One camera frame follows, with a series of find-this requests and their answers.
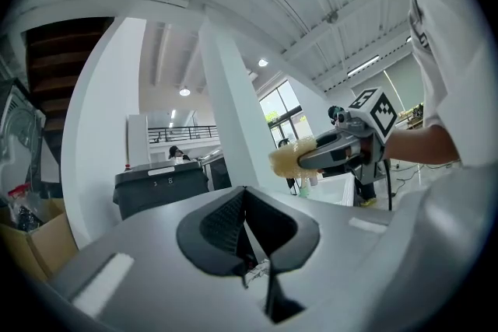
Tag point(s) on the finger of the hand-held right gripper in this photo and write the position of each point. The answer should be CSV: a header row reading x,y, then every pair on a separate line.
x,y
338,137
319,159

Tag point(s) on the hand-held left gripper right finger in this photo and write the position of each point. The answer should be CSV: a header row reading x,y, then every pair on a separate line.
x,y
334,256

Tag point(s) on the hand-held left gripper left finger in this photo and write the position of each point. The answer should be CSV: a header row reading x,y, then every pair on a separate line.
x,y
155,284

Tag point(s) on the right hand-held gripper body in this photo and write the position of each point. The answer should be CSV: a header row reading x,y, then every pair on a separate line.
x,y
379,116

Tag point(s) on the yellow sponge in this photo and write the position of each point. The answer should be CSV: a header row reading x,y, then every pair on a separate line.
x,y
284,163

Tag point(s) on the person's right forearm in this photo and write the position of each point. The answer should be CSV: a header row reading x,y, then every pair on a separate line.
x,y
424,145

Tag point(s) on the person's right hand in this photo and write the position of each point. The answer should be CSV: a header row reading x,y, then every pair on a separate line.
x,y
360,155

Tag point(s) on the green plastic bottle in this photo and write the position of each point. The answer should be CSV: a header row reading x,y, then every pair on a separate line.
x,y
304,190

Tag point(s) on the white sink table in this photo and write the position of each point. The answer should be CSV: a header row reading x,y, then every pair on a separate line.
x,y
334,190

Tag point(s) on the long ceiling light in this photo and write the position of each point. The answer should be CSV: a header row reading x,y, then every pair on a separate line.
x,y
362,65

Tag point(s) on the dark grey machine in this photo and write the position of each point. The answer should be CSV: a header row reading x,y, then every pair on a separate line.
x,y
155,194

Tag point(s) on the black cabinet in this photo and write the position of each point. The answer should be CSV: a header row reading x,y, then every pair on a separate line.
x,y
219,175

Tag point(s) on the person's white t-shirt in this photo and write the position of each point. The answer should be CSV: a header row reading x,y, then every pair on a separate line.
x,y
459,50

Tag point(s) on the round ceiling light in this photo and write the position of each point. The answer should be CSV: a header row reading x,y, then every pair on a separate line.
x,y
184,91
263,62

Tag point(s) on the large cardboard box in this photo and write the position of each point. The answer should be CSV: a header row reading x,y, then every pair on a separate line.
x,y
46,245

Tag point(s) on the black balcony railing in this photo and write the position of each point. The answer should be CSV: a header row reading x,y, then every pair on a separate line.
x,y
183,127

